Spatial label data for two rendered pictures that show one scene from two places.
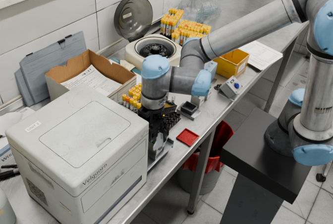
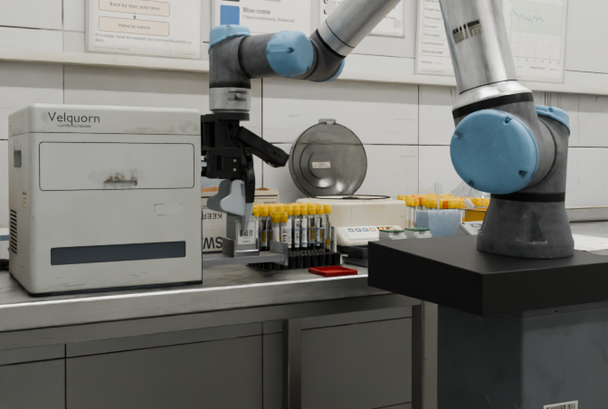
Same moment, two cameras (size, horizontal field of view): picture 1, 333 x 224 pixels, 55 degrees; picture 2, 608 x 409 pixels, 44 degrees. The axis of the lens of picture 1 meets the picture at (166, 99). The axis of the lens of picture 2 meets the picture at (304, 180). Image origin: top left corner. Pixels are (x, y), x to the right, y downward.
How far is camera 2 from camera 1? 112 cm
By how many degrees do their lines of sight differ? 48
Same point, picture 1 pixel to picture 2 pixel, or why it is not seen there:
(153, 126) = (222, 147)
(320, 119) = (469, 54)
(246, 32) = not seen: outside the picture
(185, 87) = (258, 48)
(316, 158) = (489, 153)
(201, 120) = not seen: hidden behind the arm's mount
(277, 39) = not seen: outside the picture
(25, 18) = (137, 102)
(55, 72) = not seen: hidden behind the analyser
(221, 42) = (338, 10)
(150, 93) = (214, 73)
